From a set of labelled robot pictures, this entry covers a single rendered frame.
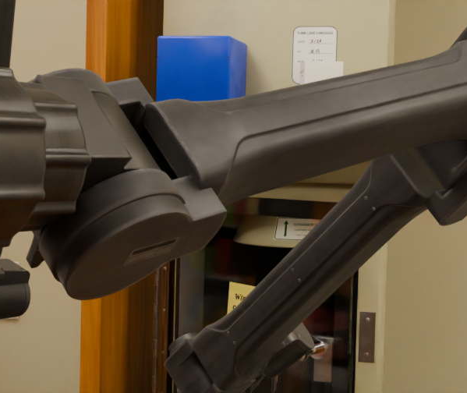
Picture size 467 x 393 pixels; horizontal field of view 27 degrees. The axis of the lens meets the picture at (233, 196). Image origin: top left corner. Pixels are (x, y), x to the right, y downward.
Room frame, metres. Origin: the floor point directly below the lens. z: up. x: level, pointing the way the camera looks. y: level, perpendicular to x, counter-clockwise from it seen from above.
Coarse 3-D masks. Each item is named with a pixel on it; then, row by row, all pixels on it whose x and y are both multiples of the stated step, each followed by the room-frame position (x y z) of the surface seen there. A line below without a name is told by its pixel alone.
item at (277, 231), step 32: (224, 224) 1.33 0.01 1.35; (256, 224) 1.30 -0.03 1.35; (288, 224) 1.27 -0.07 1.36; (192, 256) 1.36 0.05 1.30; (224, 256) 1.33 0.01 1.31; (256, 256) 1.30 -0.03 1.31; (192, 288) 1.36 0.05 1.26; (224, 288) 1.33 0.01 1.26; (352, 288) 1.23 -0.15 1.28; (192, 320) 1.36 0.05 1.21; (320, 320) 1.24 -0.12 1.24; (288, 384) 1.27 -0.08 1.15; (320, 384) 1.24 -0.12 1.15
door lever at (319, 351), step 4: (316, 340) 1.24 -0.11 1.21; (320, 340) 1.24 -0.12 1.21; (316, 344) 1.24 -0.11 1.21; (320, 344) 1.24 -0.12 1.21; (316, 348) 1.23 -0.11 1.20; (320, 348) 1.24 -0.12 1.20; (324, 348) 1.24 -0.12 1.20; (308, 352) 1.22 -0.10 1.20; (312, 352) 1.22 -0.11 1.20; (316, 352) 1.23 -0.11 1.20; (320, 352) 1.24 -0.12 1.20; (324, 352) 1.24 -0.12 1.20; (304, 356) 1.20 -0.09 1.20; (312, 356) 1.25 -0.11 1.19; (316, 356) 1.24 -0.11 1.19; (320, 356) 1.24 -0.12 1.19; (300, 360) 1.21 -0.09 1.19
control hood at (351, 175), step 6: (366, 162) 1.28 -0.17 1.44; (342, 168) 1.30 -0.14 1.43; (348, 168) 1.30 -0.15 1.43; (354, 168) 1.29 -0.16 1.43; (360, 168) 1.29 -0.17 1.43; (324, 174) 1.31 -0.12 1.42; (330, 174) 1.31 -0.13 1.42; (336, 174) 1.31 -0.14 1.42; (342, 174) 1.30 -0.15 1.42; (348, 174) 1.30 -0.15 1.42; (354, 174) 1.30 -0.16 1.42; (360, 174) 1.30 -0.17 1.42; (306, 180) 1.33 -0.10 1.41; (312, 180) 1.32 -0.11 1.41; (318, 180) 1.32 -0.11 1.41; (324, 180) 1.32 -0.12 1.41; (330, 180) 1.32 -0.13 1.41; (336, 180) 1.32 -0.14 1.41; (342, 180) 1.31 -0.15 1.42; (348, 180) 1.31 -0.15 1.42; (354, 180) 1.31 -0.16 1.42
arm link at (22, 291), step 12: (0, 264) 1.16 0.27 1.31; (12, 264) 1.17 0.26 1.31; (0, 276) 1.13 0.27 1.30; (12, 276) 1.16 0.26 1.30; (24, 276) 1.17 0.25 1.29; (0, 288) 1.14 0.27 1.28; (12, 288) 1.16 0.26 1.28; (24, 288) 1.17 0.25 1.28; (0, 300) 1.14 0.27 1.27; (12, 300) 1.16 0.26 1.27; (24, 300) 1.17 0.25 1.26; (0, 312) 1.15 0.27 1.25; (12, 312) 1.16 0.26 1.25; (24, 312) 1.18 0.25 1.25
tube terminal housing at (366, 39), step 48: (192, 0) 1.40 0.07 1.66; (240, 0) 1.38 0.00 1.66; (288, 0) 1.36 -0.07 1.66; (336, 0) 1.35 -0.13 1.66; (384, 0) 1.33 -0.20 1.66; (288, 48) 1.36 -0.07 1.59; (384, 48) 1.33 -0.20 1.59; (288, 192) 1.36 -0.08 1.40; (336, 192) 1.35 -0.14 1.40; (384, 288) 1.41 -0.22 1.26
